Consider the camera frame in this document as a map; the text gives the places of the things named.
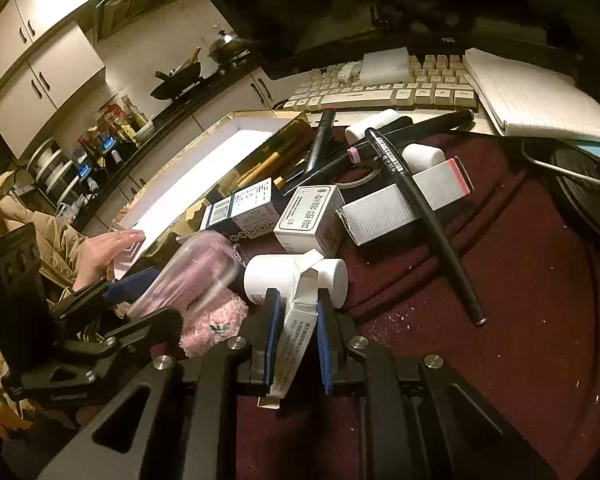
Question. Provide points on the black pen with pink cap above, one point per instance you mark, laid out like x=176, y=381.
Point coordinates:
x=352, y=154

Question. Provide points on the black marker with red tip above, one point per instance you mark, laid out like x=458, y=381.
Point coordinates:
x=320, y=135

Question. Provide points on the person's left hand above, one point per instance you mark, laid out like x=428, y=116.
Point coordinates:
x=107, y=255

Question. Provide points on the steel cooking pot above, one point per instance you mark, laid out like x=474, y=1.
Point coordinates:
x=225, y=47

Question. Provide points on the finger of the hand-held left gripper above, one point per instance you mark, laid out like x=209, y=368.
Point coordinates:
x=130, y=282
x=145, y=325

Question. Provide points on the black wok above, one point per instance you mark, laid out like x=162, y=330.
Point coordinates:
x=177, y=82

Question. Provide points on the black kitchen countertop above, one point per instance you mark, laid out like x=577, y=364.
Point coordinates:
x=180, y=110

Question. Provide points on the long thin black pen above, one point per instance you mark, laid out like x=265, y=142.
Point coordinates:
x=430, y=230

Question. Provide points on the group of condiment bottles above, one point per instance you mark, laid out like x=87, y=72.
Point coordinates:
x=110, y=125

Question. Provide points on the teal book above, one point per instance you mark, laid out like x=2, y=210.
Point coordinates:
x=590, y=150

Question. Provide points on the roll of tape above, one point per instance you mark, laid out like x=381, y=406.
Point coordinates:
x=360, y=180

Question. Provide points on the white bowl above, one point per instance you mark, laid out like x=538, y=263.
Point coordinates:
x=145, y=131

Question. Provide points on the small white plastic bottle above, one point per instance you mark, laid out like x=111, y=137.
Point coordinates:
x=422, y=157

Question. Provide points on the beige computer keyboard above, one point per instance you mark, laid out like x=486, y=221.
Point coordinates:
x=430, y=95

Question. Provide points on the pink fluffy cloth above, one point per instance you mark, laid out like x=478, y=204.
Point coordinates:
x=215, y=325

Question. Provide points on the black and white box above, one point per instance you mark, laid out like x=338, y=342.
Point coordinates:
x=245, y=210

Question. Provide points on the range hood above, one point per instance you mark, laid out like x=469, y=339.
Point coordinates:
x=140, y=0

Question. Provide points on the white wall cabinets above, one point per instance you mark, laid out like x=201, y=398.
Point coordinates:
x=55, y=70

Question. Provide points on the large white plastic bottle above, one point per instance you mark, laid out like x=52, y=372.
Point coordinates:
x=260, y=275

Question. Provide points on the black lamp base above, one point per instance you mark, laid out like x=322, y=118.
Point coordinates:
x=580, y=200

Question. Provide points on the black computer monitor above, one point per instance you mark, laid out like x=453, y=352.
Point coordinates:
x=330, y=0

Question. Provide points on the white medicine carton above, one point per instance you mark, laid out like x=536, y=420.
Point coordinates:
x=307, y=220

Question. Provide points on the gold-rimmed gift box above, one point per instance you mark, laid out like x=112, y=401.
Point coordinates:
x=195, y=180

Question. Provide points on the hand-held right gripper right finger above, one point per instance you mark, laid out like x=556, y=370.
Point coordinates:
x=325, y=340

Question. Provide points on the narrow white carton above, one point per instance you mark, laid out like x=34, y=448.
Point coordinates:
x=295, y=330

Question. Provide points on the person's left forearm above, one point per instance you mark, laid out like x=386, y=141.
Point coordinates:
x=55, y=240

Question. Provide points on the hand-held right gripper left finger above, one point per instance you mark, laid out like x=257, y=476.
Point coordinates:
x=275, y=320

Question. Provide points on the white foam block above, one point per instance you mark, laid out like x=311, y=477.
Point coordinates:
x=385, y=67

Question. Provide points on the white squared notepad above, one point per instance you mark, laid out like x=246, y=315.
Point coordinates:
x=535, y=95

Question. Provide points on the white base cabinets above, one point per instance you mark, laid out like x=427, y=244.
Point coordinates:
x=215, y=110

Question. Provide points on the dish rack with white plates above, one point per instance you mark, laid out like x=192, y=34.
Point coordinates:
x=52, y=170

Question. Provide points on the silver carton with red stripe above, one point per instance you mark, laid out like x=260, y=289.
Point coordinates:
x=380, y=210

